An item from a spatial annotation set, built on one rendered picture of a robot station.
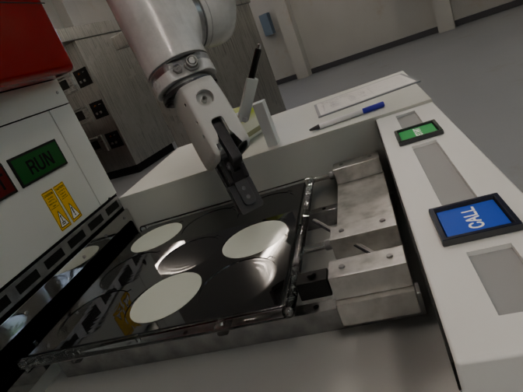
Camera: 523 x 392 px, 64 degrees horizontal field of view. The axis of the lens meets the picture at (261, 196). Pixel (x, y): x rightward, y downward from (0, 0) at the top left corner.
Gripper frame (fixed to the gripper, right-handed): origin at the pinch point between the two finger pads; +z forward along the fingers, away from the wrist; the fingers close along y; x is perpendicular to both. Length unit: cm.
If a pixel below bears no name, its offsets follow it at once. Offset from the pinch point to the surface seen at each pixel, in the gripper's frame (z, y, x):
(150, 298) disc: 6.1, 6.2, 16.2
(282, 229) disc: 6.5, 5.1, -3.8
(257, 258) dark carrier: 7.9, 1.4, 2.0
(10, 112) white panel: -29.3, 19.8, 22.7
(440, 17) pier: -151, 618, -681
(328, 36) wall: -255, 790, -550
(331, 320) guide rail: 17.4, -6.0, -0.7
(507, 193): 10.4, -23.5, -14.5
